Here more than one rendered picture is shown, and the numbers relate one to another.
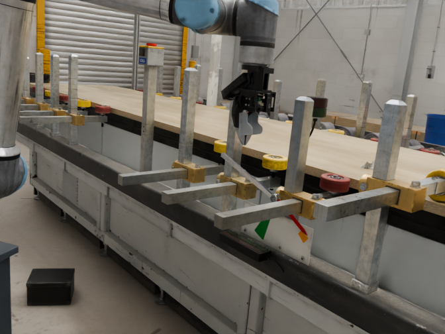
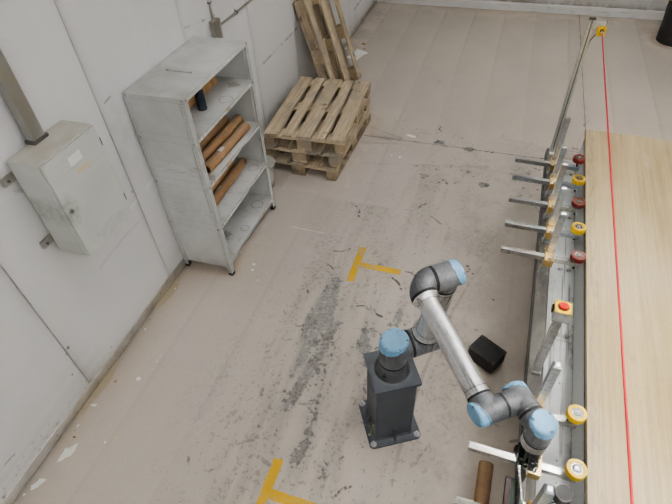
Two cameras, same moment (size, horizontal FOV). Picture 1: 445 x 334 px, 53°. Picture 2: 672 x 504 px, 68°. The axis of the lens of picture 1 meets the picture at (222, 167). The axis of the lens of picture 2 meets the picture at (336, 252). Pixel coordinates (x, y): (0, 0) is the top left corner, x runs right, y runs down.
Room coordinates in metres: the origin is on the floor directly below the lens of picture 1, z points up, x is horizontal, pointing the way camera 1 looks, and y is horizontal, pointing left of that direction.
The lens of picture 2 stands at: (0.27, -0.42, 2.96)
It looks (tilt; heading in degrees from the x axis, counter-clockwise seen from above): 45 degrees down; 63
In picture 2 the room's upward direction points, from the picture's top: 4 degrees counter-clockwise
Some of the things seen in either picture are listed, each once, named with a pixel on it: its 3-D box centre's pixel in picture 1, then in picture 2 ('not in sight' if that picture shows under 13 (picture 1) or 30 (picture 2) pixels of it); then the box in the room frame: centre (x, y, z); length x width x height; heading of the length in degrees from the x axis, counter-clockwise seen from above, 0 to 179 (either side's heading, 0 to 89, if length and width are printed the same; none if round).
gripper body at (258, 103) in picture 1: (255, 89); (529, 452); (1.19, -0.07, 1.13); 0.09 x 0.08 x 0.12; 41
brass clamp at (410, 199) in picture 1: (390, 191); not in sight; (0.96, -0.37, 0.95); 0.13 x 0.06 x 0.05; 41
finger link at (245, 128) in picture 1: (246, 129); not in sight; (1.19, -0.05, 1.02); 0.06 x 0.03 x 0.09; 41
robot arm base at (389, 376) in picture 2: not in sight; (392, 363); (1.17, 0.75, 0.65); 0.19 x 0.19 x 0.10
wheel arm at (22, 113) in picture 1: (48, 114); (541, 229); (2.42, 0.97, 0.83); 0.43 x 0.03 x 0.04; 131
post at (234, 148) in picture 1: (232, 160); not in sight; (1.36, -0.03, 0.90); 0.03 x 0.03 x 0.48; 41
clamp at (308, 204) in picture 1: (298, 201); not in sight; (1.15, -0.21, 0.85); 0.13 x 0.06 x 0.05; 41
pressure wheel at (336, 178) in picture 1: (332, 195); not in sight; (1.22, -0.31, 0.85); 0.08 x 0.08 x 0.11
